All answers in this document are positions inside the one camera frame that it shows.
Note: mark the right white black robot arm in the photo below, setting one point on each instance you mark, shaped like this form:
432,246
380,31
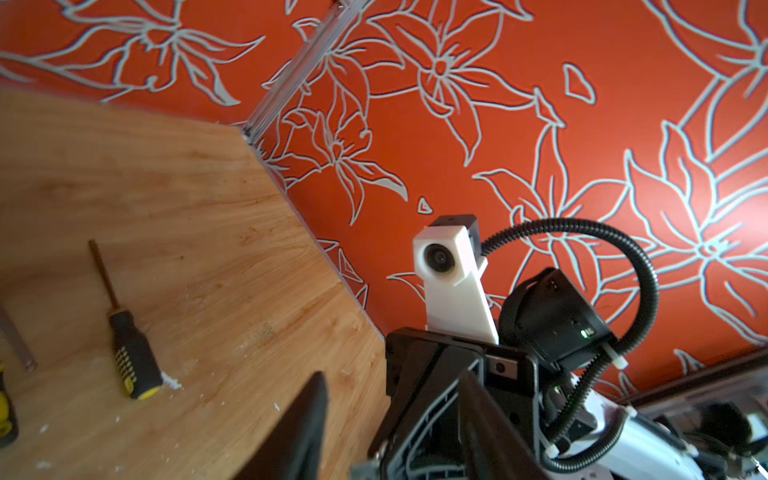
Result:
583,435

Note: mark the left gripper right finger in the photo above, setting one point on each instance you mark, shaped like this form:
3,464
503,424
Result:
492,448

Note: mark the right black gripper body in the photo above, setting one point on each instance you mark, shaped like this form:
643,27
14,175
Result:
419,436

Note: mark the yellow black screwdriver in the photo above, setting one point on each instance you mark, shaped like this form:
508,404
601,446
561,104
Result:
136,364

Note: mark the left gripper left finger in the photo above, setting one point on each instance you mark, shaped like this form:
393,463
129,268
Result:
293,449

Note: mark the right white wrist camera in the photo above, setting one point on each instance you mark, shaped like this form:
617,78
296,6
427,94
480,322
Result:
448,259

